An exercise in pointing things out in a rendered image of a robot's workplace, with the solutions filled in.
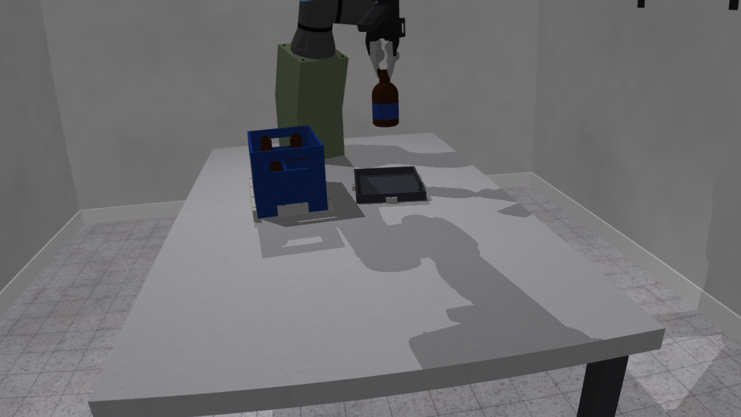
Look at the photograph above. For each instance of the brown bottle with blue label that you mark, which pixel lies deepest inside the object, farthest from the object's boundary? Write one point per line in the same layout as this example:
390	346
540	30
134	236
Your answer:
385	104

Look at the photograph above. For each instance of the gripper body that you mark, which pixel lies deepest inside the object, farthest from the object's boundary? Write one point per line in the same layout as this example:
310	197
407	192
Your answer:
385	28

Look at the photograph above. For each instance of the blue crate with dividers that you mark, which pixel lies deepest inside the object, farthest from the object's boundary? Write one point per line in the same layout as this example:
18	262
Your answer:
288	186

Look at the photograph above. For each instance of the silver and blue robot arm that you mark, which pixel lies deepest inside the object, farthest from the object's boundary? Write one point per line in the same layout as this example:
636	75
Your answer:
314	38

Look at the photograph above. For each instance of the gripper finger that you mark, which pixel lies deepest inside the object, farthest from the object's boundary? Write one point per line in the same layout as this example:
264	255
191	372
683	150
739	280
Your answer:
392	53
375	52

